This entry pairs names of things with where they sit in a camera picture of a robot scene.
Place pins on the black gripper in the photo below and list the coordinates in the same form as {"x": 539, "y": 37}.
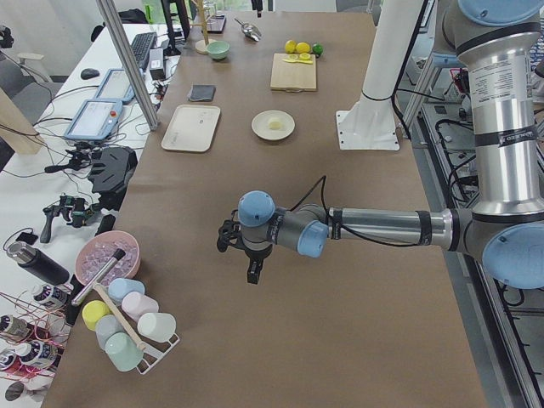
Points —
{"x": 255, "y": 253}

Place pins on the black tray with glasses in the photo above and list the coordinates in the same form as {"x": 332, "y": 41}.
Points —
{"x": 215, "y": 25}

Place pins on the white steamed bun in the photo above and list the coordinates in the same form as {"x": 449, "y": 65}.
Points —
{"x": 274, "y": 124}

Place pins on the wooden cup stand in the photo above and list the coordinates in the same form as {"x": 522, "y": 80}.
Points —
{"x": 202, "y": 44}

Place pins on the black monitor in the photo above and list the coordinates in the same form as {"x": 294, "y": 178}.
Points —
{"x": 175, "y": 38}

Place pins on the steel scoop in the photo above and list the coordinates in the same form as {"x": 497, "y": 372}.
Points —
{"x": 249, "y": 30}

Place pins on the yellow lemon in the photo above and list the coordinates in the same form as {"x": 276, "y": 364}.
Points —
{"x": 303, "y": 48}
{"x": 290, "y": 46}

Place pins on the yellow lemon far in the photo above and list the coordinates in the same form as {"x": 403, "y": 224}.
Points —
{"x": 303, "y": 48}

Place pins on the yellow plastic knife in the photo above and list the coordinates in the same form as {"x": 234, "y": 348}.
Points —
{"x": 299, "y": 61}

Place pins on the aluminium frame post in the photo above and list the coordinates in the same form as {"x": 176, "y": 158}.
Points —
{"x": 119, "y": 38}

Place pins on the black computer mouse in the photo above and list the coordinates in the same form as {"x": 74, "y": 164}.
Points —
{"x": 89, "y": 73}

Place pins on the steel tongs black tip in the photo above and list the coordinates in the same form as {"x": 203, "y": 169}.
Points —
{"x": 117, "y": 255}

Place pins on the lower teach pendant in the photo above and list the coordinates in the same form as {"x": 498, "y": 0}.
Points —
{"x": 95, "y": 120}

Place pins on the green lime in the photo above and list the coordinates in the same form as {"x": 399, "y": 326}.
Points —
{"x": 317, "y": 49}

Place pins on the white cup rack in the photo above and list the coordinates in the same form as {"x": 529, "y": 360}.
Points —
{"x": 137, "y": 348}

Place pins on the beige round plate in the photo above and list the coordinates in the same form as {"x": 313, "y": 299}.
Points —
{"x": 260, "y": 125}

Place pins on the black keyboard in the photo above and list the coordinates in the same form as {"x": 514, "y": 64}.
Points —
{"x": 141, "y": 46}

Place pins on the teach pendant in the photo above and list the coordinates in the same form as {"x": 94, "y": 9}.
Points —
{"x": 95, "y": 120}
{"x": 115, "y": 85}

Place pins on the black thermos bottle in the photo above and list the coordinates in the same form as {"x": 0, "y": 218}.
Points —
{"x": 37, "y": 263}

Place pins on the upper teach pendant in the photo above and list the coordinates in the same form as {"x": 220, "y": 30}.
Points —
{"x": 115, "y": 85}

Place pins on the wooden cutting board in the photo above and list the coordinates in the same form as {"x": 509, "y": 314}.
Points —
{"x": 292, "y": 77}

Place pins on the grey folded cloth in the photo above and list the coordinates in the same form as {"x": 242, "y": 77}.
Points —
{"x": 201, "y": 93}

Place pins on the yellow lemon near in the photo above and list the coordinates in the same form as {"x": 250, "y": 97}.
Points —
{"x": 290, "y": 46}

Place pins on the cream rabbit tray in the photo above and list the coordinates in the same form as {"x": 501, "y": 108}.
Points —
{"x": 191, "y": 128}

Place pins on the mint green bowl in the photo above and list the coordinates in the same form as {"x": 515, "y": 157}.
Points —
{"x": 218, "y": 50}

